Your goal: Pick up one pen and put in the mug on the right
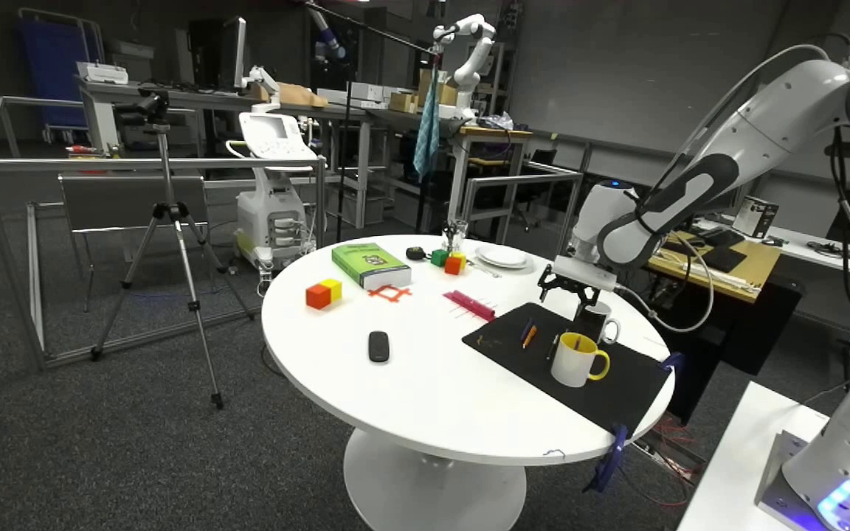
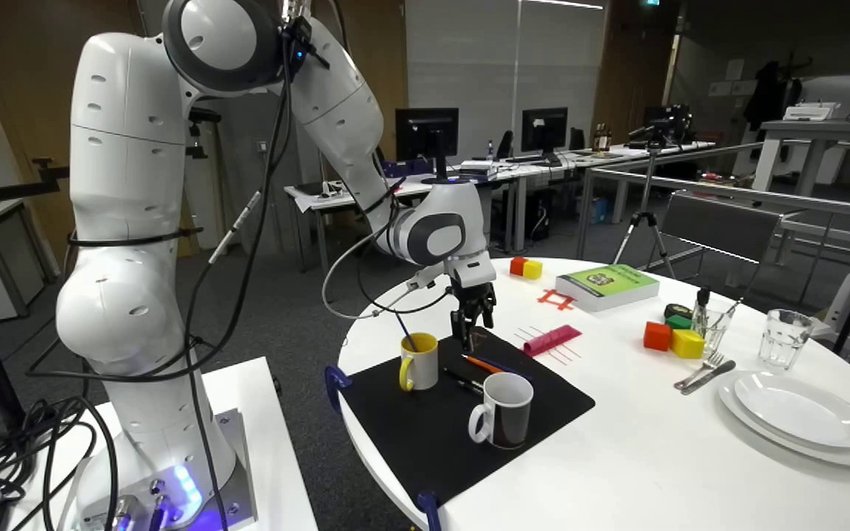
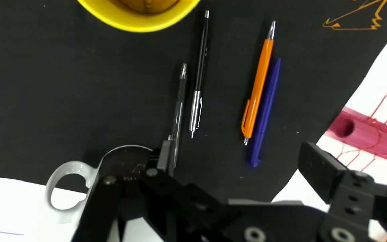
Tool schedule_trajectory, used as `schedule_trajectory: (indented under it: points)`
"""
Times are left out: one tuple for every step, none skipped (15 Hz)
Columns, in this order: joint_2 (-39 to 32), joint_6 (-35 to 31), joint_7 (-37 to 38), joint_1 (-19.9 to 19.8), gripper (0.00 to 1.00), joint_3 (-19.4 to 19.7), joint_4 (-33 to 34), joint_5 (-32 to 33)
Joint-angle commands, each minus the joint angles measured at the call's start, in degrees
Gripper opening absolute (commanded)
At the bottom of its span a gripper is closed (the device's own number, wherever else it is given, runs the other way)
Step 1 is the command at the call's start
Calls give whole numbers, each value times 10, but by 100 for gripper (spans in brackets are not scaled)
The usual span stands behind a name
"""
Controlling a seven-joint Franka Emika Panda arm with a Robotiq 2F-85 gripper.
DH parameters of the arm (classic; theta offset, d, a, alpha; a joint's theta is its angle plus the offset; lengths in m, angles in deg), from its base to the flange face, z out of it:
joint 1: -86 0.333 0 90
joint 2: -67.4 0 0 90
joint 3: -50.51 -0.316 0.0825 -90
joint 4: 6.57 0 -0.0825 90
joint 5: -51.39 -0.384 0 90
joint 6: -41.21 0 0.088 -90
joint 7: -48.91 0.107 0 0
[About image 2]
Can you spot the small white plate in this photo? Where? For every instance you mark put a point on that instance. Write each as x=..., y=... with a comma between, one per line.
x=805, y=409

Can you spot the orange pen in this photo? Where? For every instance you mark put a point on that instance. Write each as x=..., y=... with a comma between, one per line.
x=480, y=364

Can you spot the dark pen in mug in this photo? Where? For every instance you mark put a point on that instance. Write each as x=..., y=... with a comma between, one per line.
x=403, y=325

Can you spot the camera tripod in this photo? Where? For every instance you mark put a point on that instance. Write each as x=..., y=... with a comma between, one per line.
x=645, y=223

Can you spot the metal cutlery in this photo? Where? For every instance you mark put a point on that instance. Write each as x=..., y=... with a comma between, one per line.
x=707, y=375

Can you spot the red cube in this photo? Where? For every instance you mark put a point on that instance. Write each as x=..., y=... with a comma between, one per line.
x=517, y=266

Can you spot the clear drinking glass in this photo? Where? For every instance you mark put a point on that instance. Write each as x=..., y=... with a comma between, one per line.
x=783, y=344

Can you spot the yellow block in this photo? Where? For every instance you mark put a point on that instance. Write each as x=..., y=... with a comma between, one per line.
x=690, y=344

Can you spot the orange-red block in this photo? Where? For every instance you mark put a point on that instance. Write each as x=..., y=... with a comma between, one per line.
x=657, y=339

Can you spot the black table mat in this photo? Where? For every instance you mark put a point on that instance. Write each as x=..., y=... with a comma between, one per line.
x=427, y=433

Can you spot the orange plastic frame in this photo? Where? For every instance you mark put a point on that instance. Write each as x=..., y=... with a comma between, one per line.
x=557, y=300

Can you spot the blue tape strip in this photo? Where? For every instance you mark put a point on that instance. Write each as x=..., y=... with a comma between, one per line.
x=428, y=513
x=334, y=378

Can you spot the white robot platform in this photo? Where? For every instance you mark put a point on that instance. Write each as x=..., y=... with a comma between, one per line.
x=268, y=443

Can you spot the green book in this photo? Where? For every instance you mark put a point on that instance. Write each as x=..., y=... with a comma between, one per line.
x=607, y=285

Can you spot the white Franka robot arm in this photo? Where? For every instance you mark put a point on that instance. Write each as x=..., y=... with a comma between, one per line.
x=130, y=195

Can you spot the white mug dark inside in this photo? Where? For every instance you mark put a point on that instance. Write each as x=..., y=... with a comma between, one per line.
x=508, y=418

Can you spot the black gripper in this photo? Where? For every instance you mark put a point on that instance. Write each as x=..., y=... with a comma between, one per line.
x=473, y=296

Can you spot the glass holding utensils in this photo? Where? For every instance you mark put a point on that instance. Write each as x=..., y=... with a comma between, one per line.
x=716, y=334

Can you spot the black and silver pen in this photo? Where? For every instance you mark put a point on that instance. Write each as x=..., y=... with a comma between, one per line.
x=468, y=384

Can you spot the black computer monitor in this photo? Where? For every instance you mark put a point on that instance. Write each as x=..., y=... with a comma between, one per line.
x=427, y=133
x=544, y=131

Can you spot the yellow mug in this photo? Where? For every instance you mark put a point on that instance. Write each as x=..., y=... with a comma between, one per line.
x=420, y=368

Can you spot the pink ruler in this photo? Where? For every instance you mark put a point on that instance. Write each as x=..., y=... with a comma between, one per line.
x=549, y=341

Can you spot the yellow cube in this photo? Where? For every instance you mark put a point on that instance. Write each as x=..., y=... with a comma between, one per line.
x=532, y=271

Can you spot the long white office desk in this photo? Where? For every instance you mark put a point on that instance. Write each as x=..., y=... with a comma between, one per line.
x=561, y=164

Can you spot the grey chair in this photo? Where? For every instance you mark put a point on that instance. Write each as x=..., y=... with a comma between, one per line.
x=721, y=225

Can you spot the metal frame railing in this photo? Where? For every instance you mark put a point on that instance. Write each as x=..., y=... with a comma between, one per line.
x=632, y=181

